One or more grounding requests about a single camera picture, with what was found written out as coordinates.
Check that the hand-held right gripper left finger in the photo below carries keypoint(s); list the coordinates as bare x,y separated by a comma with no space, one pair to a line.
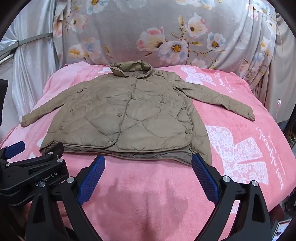
91,180

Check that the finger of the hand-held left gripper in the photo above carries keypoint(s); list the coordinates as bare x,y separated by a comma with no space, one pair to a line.
46,154
15,147

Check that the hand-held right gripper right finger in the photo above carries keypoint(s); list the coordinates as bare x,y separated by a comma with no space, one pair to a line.
205,178

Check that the khaki quilted jacket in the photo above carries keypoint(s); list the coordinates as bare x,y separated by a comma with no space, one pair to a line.
129,115

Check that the pink bow-print blanket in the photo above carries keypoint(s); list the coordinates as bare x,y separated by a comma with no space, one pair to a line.
150,185

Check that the white satin curtain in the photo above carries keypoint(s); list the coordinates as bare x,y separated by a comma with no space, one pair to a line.
32,76

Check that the grey curtain tie band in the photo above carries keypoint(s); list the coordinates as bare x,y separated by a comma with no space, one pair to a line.
34,39

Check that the grey floral sheet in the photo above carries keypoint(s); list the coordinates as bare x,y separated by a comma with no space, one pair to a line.
129,27

